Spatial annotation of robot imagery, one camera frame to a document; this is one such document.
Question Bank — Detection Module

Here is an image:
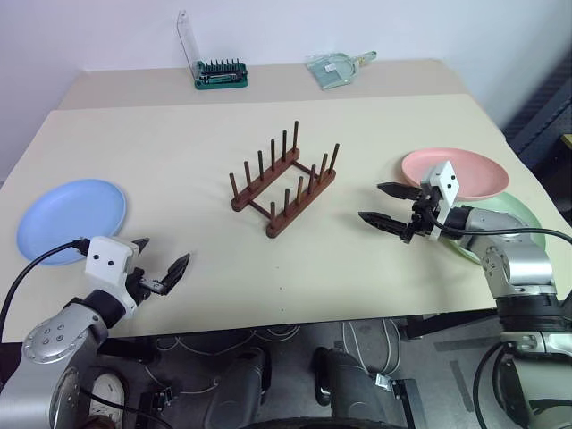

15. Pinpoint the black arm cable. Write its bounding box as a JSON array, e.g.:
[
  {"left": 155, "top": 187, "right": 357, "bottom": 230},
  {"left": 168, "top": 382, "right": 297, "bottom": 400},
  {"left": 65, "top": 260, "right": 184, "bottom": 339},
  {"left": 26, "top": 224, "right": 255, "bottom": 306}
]
[
  {"left": 0, "top": 238, "right": 93, "bottom": 346},
  {"left": 428, "top": 217, "right": 572, "bottom": 246}
]

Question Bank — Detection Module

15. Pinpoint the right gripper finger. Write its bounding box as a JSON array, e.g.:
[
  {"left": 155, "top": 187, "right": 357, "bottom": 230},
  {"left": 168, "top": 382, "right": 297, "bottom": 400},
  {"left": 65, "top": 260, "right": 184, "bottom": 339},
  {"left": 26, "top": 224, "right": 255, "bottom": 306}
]
[
  {"left": 376, "top": 181, "right": 424, "bottom": 202},
  {"left": 357, "top": 210, "right": 411, "bottom": 241}
]

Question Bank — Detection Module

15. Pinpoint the white shoe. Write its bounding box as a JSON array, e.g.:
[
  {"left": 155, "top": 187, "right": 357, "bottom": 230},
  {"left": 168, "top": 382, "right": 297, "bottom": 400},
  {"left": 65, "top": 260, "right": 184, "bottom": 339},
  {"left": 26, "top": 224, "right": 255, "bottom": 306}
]
[{"left": 88, "top": 372, "right": 128, "bottom": 429}]

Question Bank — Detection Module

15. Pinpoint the black ribbed chair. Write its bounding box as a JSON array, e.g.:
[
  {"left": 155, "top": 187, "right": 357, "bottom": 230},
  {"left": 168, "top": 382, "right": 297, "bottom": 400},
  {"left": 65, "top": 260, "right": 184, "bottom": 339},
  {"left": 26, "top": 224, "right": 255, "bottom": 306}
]
[{"left": 501, "top": 43, "right": 572, "bottom": 181}]

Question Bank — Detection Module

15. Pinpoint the clear plastic packet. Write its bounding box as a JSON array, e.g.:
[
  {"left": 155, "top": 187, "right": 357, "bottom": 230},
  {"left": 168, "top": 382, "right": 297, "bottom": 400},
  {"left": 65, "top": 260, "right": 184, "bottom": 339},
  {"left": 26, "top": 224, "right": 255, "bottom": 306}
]
[{"left": 306, "top": 54, "right": 355, "bottom": 92}]

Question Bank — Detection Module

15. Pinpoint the brown wooden dish rack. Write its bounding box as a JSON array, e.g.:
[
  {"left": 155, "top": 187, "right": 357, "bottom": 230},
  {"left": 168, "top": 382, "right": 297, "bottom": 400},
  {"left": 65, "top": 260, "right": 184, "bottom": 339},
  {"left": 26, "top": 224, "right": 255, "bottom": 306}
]
[{"left": 228, "top": 119, "right": 343, "bottom": 239}]

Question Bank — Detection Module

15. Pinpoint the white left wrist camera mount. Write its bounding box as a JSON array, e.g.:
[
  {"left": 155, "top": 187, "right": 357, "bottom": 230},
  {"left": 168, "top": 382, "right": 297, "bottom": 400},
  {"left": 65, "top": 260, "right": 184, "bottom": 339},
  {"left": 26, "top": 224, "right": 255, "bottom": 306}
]
[{"left": 84, "top": 236, "right": 140, "bottom": 319}]

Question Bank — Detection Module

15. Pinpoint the light green dustpan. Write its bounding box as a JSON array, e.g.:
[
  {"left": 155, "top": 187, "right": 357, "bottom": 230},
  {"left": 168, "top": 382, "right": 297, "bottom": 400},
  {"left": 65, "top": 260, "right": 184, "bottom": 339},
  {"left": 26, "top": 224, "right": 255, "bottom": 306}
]
[{"left": 320, "top": 49, "right": 379, "bottom": 91}]

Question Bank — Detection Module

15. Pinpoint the red plate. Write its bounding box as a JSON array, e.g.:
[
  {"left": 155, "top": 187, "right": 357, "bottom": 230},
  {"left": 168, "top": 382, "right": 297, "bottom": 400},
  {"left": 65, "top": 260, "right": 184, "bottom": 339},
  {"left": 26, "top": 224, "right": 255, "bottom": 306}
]
[{"left": 400, "top": 147, "right": 511, "bottom": 201}]

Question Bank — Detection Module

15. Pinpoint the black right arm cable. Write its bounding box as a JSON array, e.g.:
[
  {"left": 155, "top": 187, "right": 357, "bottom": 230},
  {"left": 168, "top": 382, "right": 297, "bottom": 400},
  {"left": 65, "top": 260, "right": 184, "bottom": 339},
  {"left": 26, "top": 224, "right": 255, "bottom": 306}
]
[{"left": 428, "top": 217, "right": 572, "bottom": 246}]

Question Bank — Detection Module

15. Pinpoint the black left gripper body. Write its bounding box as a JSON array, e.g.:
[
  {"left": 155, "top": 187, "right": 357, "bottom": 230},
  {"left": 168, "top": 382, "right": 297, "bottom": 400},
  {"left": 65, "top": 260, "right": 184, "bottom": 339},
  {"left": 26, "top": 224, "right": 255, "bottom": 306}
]
[{"left": 126, "top": 265, "right": 171, "bottom": 306}]

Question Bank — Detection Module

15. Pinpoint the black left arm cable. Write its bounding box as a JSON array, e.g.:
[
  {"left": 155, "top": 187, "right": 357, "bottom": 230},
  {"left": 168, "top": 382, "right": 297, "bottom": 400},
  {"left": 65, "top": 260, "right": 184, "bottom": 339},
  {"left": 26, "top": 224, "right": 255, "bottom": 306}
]
[{"left": 0, "top": 238, "right": 93, "bottom": 346}]

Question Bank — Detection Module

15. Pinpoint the black table frame bar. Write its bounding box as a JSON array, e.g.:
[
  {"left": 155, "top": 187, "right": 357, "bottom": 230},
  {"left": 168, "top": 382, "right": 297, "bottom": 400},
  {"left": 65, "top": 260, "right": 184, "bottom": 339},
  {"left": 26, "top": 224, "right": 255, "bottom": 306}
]
[{"left": 397, "top": 309, "right": 504, "bottom": 342}]

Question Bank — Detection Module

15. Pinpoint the grey metal table foot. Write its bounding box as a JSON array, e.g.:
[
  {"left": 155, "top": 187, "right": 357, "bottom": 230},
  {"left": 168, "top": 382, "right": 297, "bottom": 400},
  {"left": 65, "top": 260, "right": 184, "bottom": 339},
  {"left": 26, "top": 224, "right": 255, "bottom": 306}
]
[{"left": 374, "top": 372, "right": 428, "bottom": 429}]

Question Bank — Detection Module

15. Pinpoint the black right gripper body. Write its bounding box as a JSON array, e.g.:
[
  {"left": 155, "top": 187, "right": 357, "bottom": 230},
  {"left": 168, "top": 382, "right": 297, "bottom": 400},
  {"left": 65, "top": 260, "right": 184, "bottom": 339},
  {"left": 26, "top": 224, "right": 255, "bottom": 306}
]
[{"left": 401, "top": 187, "right": 442, "bottom": 245}]

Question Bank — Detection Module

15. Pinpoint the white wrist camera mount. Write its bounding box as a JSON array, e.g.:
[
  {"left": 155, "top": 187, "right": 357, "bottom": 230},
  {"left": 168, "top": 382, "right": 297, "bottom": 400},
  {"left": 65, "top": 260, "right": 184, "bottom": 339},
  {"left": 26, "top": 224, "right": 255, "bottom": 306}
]
[
  {"left": 84, "top": 236, "right": 140, "bottom": 319},
  {"left": 419, "top": 160, "right": 459, "bottom": 239}
]

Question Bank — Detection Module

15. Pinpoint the black robot body cable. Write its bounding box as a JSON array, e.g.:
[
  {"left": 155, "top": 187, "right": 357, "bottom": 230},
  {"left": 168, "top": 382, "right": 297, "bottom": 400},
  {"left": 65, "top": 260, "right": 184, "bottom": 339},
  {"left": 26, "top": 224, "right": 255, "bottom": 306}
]
[{"left": 472, "top": 341, "right": 520, "bottom": 429}]

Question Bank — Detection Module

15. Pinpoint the blue plate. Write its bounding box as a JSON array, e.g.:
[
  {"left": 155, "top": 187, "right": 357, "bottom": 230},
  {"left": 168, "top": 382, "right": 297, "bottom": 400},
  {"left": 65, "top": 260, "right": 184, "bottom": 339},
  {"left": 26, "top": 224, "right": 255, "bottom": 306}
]
[{"left": 16, "top": 178, "right": 129, "bottom": 267}]

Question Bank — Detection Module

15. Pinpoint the dark rounded shape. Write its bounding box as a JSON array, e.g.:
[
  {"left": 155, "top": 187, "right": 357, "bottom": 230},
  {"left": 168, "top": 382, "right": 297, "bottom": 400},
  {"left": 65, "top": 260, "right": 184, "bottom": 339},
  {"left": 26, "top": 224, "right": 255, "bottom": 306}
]
[
  {"left": 312, "top": 345, "right": 391, "bottom": 429},
  {"left": 213, "top": 347, "right": 274, "bottom": 429}
]

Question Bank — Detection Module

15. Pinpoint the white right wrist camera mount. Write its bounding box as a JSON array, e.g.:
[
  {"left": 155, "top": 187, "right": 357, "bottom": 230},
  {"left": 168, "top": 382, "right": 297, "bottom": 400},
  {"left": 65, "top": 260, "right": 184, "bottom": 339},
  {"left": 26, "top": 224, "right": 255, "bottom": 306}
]
[{"left": 419, "top": 160, "right": 459, "bottom": 239}]

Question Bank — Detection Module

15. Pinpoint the white floor cable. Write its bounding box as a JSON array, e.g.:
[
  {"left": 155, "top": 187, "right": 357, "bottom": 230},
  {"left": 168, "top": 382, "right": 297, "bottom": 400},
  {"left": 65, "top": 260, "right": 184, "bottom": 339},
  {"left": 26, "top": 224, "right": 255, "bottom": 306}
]
[
  {"left": 341, "top": 318, "right": 404, "bottom": 377},
  {"left": 155, "top": 324, "right": 301, "bottom": 357}
]

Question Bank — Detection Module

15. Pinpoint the green screwdriver bit set case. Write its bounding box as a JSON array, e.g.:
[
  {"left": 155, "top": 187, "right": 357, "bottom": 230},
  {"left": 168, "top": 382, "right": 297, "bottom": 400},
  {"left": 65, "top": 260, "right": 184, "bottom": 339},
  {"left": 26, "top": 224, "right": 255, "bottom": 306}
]
[{"left": 176, "top": 9, "right": 250, "bottom": 91}]

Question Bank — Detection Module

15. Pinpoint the green plate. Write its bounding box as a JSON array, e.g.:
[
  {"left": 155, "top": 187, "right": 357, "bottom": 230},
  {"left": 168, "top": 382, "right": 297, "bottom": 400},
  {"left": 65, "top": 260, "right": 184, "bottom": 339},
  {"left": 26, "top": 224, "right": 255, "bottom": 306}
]
[{"left": 440, "top": 190, "right": 549, "bottom": 265}]

